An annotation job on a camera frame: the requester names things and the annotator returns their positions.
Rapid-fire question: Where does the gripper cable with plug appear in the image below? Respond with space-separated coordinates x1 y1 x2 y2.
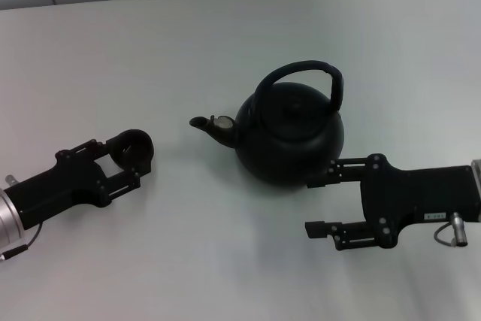
434 212 469 249
0 174 43 262

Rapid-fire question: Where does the black round teapot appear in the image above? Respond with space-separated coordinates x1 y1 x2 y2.
189 59 346 188

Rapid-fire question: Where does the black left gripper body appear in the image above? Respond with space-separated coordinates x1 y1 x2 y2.
6 150 113 230

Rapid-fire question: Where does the left gripper cable with plug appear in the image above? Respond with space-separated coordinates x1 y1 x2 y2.
0 174 43 262

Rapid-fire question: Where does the right gripper cable with plug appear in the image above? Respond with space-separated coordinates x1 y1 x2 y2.
434 212 469 249

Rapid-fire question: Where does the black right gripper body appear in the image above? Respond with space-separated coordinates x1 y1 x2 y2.
358 153 481 250

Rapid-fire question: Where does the small black teacup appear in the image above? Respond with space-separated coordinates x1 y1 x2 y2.
106 129 156 171

